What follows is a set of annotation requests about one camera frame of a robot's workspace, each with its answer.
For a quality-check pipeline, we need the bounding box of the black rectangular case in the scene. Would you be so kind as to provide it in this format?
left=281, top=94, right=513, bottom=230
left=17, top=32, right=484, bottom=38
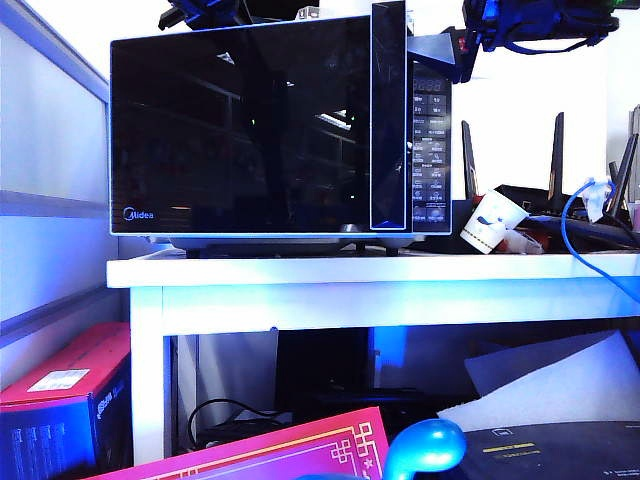
left=274, top=327, right=381, bottom=421

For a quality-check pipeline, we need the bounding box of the blue network cable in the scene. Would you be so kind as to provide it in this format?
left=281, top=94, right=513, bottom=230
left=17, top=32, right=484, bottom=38
left=560, top=178, right=640, bottom=291

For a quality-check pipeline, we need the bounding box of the white foam sheet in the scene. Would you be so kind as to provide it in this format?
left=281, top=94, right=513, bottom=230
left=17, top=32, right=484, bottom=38
left=437, top=329, right=640, bottom=434

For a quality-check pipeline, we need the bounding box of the black glass microwave door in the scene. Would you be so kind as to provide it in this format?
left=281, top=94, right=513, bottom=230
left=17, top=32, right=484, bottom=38
left=108, top=0, right=409, bottom=236

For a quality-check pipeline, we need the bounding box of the white printed paper cup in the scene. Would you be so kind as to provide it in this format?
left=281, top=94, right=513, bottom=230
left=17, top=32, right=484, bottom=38
left=459, top=188, right=530, bottom=255

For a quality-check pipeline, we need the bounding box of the glossy blue plastic part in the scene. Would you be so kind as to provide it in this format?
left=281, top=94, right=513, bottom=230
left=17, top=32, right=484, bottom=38
left=382, top=418, right=469, bottom=480

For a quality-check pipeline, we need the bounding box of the grey blue office partition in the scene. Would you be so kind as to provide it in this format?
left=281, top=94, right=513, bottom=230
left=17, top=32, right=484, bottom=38
left=0, top=0, right=111, bottom=351

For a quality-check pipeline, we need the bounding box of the red and blue carton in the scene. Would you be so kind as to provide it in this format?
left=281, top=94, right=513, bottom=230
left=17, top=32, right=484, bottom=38
left=0, top=322, right=134, bottom=480

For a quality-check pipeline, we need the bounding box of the black power cable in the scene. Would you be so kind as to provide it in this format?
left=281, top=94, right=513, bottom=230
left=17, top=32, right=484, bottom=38
left=188, top=398, right=281, bottom=451

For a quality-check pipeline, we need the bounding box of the red white small packet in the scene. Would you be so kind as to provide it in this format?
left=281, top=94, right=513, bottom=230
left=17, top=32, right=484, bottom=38
left=499, top=230, right=546, bottom=255

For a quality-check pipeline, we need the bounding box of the black paper shredder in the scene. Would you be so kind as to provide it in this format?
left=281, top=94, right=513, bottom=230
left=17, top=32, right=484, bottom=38
left=462, top=422, right=640, bottom=480

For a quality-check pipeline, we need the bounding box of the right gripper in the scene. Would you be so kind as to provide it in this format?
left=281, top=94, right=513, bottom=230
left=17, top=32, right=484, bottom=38
left=407, top=0, right=556, bottom=84

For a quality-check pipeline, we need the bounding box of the black router with antennas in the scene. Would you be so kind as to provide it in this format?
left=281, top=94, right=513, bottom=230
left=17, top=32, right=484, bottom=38
left=449, top=112, right=640, bottom=254

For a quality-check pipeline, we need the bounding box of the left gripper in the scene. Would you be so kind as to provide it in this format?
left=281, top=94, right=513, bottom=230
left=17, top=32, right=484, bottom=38
left=158, top=0, right=241, bottom=31

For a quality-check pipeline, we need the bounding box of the white tape tag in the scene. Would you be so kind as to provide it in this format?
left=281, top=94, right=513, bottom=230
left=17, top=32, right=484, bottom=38
left=582, top=177, right=619, bottom=224

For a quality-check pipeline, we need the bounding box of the white table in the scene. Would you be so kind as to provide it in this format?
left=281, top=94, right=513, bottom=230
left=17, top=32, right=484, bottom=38
left=106, top=252, right=640, bottom=464

